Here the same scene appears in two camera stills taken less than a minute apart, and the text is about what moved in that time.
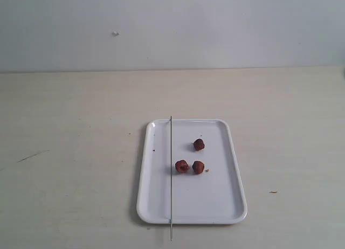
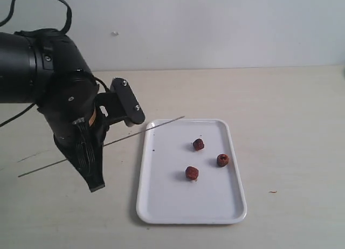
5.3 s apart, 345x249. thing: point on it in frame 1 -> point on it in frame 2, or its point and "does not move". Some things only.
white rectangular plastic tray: x=215 y=196 does not move
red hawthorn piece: x=199 y=144 does not move
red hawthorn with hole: x=181 y=166 -> x=222 y=160
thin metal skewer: x=171 y=179 -> x=107 y=144
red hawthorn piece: x=198 y=167 -> x=191 y=172
